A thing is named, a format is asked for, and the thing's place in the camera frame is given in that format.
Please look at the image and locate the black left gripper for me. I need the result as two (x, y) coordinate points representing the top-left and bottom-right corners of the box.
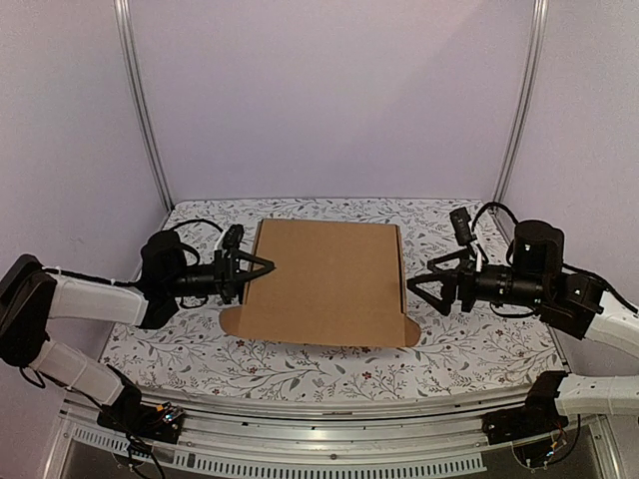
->
(165, 247), (275, 304)

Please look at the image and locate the brown cardboard box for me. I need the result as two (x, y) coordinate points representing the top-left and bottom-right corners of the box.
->
(219, 219), (421, 348)

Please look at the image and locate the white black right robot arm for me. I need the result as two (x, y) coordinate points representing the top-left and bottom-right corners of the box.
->
(407, 220), (638, 435)

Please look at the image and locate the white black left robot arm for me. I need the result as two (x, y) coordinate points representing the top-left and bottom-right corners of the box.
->
(1, 225), (276, 433)

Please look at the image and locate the floral patterned table mat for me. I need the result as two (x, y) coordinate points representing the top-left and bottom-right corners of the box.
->
(102, 199), (564, 403)

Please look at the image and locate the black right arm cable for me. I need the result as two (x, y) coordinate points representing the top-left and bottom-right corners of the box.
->
(471, 201), (520, 236)

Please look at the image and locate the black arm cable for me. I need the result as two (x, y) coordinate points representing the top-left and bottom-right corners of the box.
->
(169, 218), (226, 270)
(471, 201), (520, 236)

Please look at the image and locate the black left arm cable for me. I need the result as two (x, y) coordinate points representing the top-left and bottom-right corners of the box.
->
(169, 218), (226, 270)

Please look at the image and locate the aluminium front rail base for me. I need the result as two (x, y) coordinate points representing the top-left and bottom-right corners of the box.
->
(43, 387), (624, 478)

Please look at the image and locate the aluminium right frame post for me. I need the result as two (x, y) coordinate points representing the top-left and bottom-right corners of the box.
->
(488, 0), (549, 214)

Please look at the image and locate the aluminium frame post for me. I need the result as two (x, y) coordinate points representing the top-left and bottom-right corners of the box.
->
(488, 0), (549, 214)
(113, 0), (175, 213)

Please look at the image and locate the aluminium left frame post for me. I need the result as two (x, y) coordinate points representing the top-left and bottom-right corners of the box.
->
(113, 0), (175, 213)

